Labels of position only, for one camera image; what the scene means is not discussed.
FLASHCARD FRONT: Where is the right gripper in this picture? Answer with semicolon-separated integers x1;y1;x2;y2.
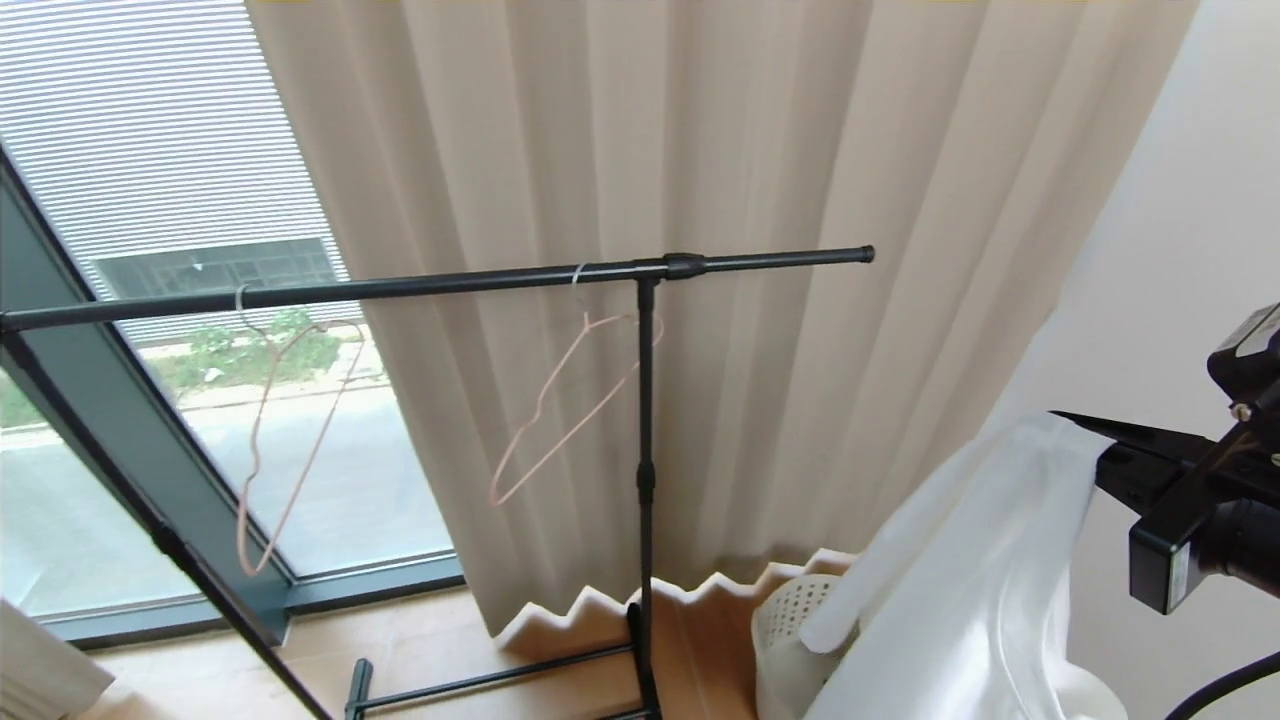
1050;400;1280;614

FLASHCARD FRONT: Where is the white printed t-shirt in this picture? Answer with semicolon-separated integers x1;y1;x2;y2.
800;412;1129;720

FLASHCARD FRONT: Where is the pink clothes hanger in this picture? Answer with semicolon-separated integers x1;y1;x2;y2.
235;285;366;578
488;265;666;508

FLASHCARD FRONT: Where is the white laundry basket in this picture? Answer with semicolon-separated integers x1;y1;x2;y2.
750;572;861;720

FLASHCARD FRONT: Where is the black clothes rack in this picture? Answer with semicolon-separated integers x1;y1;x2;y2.
0;245;876;720

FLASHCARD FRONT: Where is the beige curtain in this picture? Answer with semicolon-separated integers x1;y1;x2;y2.
245;0;1201;641
0;598;116;720

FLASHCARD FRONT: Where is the window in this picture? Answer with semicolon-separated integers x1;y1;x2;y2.
0;0;466;646

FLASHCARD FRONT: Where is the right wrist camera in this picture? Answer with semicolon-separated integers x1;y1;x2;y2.
1208;303;1280;426

